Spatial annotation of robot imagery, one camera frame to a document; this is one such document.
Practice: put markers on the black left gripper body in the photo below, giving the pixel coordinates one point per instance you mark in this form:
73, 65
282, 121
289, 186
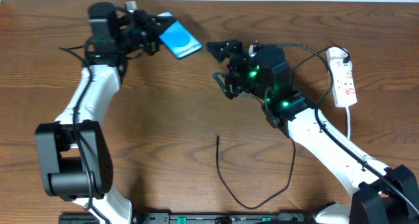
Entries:
148, 34

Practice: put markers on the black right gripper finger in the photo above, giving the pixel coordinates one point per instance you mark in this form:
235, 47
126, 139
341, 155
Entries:
224, 49
219, 80

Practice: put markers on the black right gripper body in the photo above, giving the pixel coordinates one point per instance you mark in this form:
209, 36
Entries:
233, 72

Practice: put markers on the blue Galaxy smartphone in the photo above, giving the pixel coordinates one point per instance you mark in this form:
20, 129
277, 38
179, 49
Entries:
180, 41

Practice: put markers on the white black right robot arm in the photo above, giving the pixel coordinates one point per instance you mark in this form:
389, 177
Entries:
379, 193

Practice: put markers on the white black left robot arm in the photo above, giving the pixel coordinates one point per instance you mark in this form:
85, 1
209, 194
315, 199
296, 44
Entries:
73, 156

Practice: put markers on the white power strip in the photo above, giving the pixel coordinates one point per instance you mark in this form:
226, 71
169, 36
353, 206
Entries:
343, 81

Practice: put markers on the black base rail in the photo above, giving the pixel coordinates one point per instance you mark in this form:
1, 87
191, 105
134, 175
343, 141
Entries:
284, 217

